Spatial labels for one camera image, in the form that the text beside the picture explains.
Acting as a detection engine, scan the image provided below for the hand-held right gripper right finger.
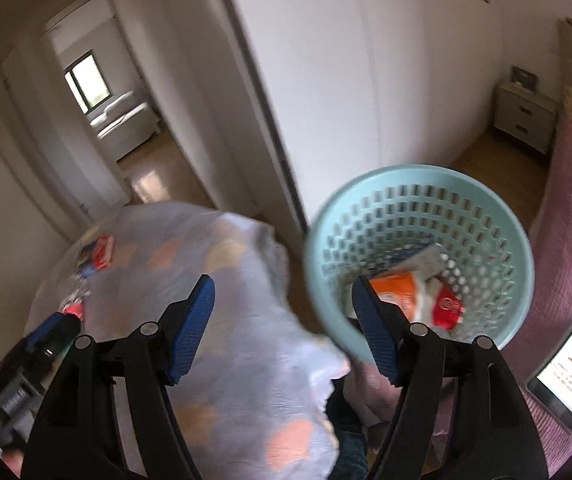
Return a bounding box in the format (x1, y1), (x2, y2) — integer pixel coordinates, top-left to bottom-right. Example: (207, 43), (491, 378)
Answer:
(353, 275), (549, 480)

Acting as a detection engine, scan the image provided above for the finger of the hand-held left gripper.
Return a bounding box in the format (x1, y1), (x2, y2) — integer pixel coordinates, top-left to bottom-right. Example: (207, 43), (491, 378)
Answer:
(24, 311), (84, 359)

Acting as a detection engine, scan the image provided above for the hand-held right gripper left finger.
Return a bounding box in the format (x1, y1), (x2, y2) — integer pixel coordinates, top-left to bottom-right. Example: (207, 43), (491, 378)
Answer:
(20, 274), (217, 480)

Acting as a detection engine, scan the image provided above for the orange paper cup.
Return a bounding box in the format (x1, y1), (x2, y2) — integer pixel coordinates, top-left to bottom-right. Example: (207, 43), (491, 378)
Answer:
(368, 270), (430, 322)

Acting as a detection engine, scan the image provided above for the red snack packet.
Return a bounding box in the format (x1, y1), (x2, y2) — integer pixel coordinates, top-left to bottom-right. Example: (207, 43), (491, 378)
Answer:
(90, 235), (117, 269)
(431, 285), (467, 331)

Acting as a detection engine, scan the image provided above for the teal plastic basket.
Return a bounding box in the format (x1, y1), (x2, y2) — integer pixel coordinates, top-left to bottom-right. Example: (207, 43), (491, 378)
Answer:
(303, 164), (536, 367)

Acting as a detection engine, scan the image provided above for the pink stool cushion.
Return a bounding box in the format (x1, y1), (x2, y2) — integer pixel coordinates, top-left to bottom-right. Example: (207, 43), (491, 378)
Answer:
(343, 355), (449, 428)

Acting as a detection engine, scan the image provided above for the floral cloth covered table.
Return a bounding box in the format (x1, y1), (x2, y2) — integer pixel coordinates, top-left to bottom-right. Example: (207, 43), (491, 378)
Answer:
(26, 200), (351, 480)

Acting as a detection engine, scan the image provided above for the dark fleece cloth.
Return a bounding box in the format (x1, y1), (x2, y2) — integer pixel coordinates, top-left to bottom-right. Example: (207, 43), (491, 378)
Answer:
(326, 385), (373, 480)

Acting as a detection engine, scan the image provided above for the bed with pink cover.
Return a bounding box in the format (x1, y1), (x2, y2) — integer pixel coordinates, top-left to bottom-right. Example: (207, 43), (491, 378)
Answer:
(436, 17), (572, 480)

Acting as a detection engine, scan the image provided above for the white sofa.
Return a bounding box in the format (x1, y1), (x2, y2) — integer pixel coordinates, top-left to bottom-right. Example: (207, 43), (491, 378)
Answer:
(88, 91), (159, 162)

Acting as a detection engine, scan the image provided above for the dark framed window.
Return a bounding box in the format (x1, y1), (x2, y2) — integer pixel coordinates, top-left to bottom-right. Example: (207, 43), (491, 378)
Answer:
(64, 50), (112, 114)

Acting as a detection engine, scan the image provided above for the white sliding door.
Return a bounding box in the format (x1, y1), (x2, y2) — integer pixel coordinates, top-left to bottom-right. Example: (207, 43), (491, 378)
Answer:
(100, 0), (311, 233)

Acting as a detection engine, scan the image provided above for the grey nightstand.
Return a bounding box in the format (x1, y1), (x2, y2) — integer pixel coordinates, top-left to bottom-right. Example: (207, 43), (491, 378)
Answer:
(493, 82), (557, 157)

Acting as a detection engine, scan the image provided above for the white wardrobe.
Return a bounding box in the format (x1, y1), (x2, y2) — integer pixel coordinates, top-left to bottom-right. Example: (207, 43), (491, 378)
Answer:
(215, 0), (503, 183)

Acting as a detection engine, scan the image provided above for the small picture frame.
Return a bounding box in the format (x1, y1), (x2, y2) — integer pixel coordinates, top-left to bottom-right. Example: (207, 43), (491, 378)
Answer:
(510, 66), (540, 90)

